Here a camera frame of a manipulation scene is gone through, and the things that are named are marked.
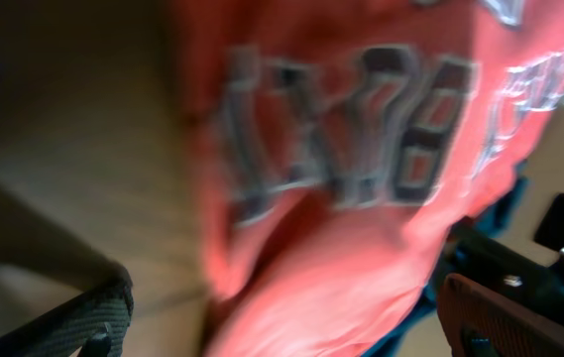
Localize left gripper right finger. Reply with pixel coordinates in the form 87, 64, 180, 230
437, 274, 564, 357

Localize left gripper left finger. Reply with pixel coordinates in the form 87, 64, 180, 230
0, 272, 134, 357

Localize red t-shirt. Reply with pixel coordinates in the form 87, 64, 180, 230
173, 0, 564, 356

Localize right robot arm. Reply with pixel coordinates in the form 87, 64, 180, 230
436, 192, 564, 356

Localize blue t-shirt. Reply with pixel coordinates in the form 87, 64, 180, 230
362, 161, 528, 357

